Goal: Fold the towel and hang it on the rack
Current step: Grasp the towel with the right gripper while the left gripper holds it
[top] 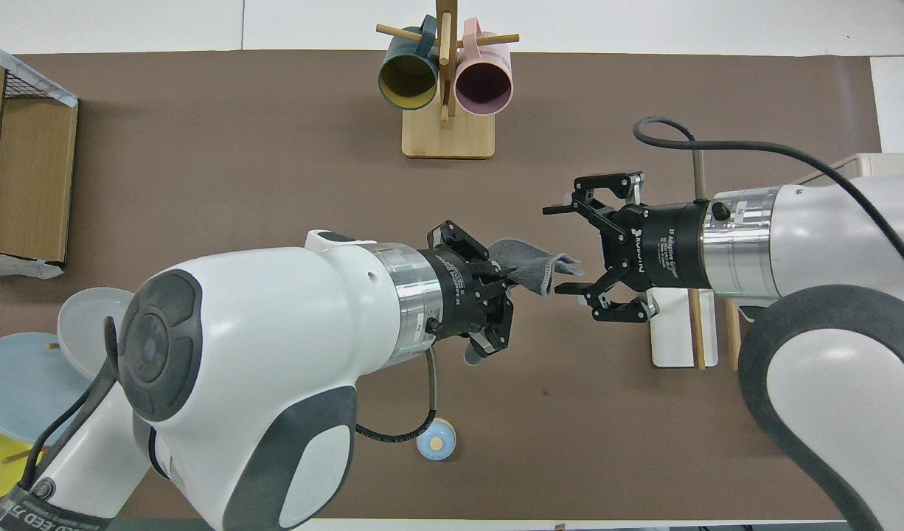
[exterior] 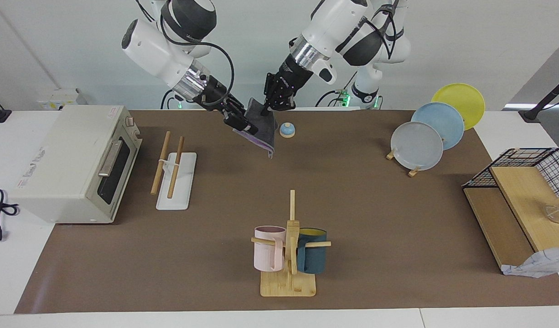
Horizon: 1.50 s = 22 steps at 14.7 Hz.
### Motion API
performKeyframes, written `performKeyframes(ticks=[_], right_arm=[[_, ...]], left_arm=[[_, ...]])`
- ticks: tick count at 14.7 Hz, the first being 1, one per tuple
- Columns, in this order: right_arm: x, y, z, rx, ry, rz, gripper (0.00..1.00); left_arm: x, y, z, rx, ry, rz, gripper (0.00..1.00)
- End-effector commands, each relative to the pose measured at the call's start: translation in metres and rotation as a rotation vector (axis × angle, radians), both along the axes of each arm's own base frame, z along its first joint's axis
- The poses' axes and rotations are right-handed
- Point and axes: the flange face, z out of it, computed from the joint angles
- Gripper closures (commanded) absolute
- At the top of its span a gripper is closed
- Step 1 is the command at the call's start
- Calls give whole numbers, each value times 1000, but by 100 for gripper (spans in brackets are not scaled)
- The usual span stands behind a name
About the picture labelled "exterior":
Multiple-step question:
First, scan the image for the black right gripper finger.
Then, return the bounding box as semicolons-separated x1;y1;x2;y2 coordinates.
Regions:
223;112;259;135
229;97;248;117

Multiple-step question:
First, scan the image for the purple towel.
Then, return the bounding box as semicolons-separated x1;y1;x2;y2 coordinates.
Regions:
233;98;279;159

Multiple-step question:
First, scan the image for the white rack with wooden bars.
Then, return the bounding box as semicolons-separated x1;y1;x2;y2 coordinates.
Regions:
150;131;197;210

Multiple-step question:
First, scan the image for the wooden plate rack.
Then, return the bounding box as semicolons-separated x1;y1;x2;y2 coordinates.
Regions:
386;150;421;178

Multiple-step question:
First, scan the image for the pink mug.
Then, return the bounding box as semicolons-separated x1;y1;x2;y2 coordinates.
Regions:
254;225;287;272

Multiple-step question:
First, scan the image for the brown table mat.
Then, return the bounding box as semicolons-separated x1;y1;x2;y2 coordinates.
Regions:
14;109;559;314

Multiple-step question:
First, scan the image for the grey plate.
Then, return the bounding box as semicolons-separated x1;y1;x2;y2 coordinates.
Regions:
390;122;444;171

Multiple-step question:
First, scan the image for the dark teal mug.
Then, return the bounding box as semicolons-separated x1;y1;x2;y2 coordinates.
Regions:
297;228;327;274

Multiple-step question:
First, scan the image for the white power strip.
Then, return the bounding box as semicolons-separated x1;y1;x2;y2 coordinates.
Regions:
37;89;86;111

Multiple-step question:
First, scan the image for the light blue plate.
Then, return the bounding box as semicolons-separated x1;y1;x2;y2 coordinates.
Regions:
411;102;465;151

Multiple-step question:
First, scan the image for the beige toaster oven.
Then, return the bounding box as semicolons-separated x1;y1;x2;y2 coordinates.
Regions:
10;105;142;224

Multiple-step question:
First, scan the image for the wooden mug tree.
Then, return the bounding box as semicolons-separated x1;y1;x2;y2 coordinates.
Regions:
251;190;331;297

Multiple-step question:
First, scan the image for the yellow plate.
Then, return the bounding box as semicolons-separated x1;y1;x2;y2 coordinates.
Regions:
431;83;486;130

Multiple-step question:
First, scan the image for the wooden shelf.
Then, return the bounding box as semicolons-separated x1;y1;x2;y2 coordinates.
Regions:
462;157;559;274

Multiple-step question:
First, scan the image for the white marbled cloth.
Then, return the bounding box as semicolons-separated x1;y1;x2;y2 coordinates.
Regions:
501;246;559;278

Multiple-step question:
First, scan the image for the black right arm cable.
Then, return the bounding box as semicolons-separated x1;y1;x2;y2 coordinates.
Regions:
159;25;235;111

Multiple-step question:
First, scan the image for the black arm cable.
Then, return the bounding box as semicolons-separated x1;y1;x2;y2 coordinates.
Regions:
339;0;401;60
159;25;235;111

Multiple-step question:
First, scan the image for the black base cable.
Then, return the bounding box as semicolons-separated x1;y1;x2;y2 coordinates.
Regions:
317;72;358;108
160;89;181;110

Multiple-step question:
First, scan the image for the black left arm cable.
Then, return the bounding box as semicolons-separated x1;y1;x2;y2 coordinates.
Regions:
339;0;401;60

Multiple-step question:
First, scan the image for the black wire basket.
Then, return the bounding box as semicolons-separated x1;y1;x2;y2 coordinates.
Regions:
461;148;559;197

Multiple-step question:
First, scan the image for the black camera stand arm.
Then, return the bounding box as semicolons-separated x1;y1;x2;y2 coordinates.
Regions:
519;73;559;123

